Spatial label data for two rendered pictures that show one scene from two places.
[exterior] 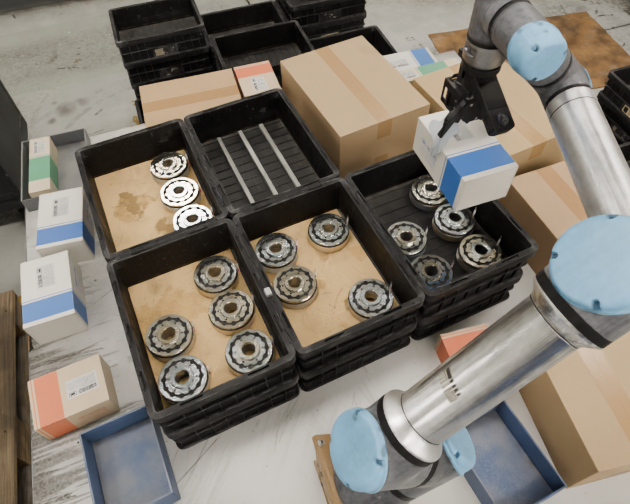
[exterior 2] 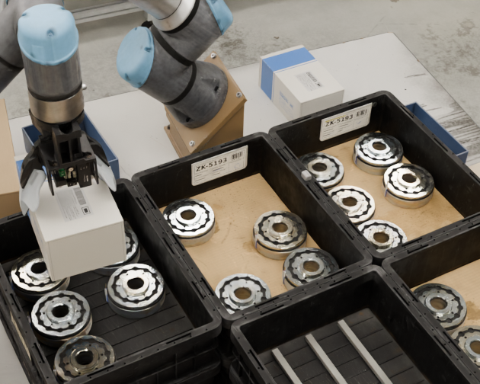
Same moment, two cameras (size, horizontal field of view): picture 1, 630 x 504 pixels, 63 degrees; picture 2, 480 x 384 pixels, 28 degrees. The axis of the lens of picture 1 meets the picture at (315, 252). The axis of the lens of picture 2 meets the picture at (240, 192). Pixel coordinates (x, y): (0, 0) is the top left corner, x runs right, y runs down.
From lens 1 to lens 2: 1.90 m
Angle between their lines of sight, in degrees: 81
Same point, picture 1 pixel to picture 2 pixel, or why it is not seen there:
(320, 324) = (245, 207)
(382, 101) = not seen: outside the picture
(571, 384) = not seen: outside the picture
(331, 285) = (235, 245)
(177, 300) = (418, 227)
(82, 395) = not seen: outside the picture
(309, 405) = not seen: hidden behind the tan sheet
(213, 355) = (357, 180)
